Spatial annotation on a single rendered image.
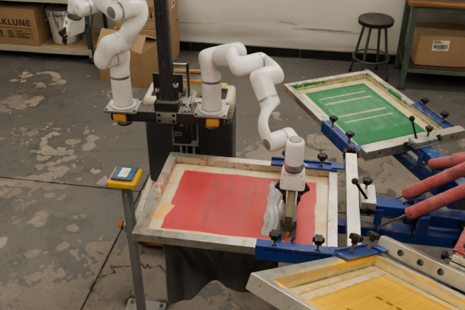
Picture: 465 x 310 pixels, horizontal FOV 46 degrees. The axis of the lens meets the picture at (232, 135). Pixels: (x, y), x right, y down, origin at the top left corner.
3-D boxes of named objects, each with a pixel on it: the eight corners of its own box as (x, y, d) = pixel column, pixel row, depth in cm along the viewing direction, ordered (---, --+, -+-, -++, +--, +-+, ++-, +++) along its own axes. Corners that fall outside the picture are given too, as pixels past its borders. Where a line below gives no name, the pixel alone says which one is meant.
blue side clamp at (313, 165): (270, 174, 255) (270, 162, 251) (271, 168, 259) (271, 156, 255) (335, 180, 251) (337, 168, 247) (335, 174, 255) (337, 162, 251)
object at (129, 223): (116, 330, 294) (93, 186, 244) (129, 298, 313) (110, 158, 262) (156, 335, 291) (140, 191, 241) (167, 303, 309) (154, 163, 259)
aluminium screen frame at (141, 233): (132, 240, 215) (131, 233, 213) (171, 158, 264) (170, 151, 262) (336, 264, 204) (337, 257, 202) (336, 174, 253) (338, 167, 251)
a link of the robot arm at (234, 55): (230, 44, 221) (268, 35, 230) (191, 52, 254) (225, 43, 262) (238, 79, 224) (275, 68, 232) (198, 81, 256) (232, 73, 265)
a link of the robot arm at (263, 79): (228, 62, 232) (257, 55, 239) (246, 108, 230) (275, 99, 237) (245, 48, 218) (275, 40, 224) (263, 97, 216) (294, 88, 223)
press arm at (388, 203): (358, 213, 223) (359, 203, 220) (357, 204, 228) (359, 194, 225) (401, 218, 221) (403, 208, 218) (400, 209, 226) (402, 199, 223)
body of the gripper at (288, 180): (306, 161, 222) (305, 184, 228) (281, 159, 223) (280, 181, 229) (306, 171, 215) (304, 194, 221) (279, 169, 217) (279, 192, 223)
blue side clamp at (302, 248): (254, 259, 208) (254, 245, 204) (256, 250, 212) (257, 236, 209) (335, 268, 204) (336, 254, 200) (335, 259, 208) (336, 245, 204)
